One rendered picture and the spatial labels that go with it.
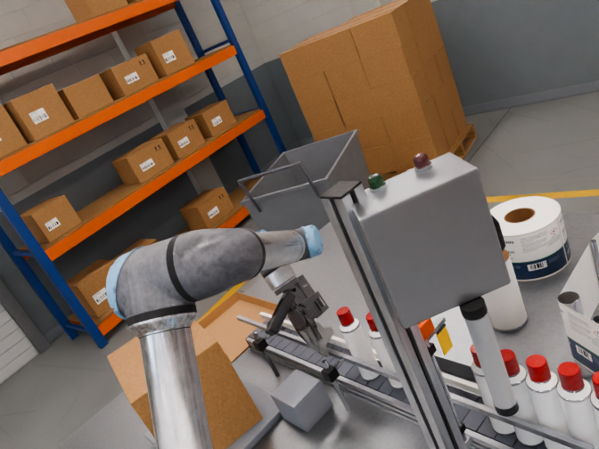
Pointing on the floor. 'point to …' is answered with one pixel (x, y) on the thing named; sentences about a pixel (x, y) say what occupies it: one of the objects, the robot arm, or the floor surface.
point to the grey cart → (304, 183)
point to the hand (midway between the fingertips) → (323, 354)
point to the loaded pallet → (382, 86)
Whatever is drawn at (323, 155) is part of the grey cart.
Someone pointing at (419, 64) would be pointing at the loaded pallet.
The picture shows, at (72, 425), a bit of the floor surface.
